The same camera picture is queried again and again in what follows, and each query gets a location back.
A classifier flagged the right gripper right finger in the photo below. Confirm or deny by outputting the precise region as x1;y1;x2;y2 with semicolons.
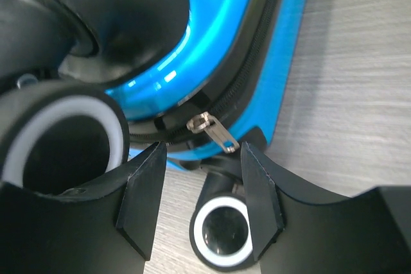
241;143;410;273

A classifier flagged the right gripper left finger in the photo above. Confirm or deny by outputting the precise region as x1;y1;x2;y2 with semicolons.
1;142;167;273

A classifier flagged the blue suitcase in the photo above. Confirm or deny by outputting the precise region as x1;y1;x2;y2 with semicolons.
1;0;305;273

